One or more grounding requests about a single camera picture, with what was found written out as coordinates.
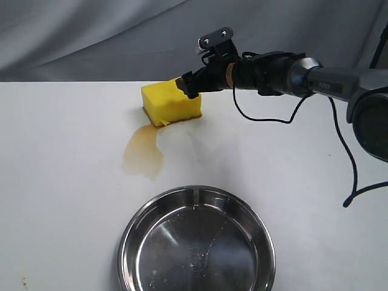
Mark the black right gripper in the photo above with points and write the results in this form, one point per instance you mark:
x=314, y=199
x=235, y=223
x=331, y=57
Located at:
x=213, y=77

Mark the yellow sponge block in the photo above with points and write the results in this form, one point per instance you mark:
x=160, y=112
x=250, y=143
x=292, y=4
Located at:
x=164, y=104

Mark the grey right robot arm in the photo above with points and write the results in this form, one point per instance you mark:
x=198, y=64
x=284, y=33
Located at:
x=278, y=73

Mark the brown liquid spill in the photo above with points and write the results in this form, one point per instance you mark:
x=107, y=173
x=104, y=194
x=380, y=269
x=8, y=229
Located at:
x=142, y=155

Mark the grey backdrop cloth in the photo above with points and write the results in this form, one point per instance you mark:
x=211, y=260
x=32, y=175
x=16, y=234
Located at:
x=153, y=40

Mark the round stainless steel pan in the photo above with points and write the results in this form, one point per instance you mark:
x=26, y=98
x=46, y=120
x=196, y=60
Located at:
x=196, y=238

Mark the black stand pole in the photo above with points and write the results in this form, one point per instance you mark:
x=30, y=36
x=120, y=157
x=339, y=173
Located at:
x=379, y=49

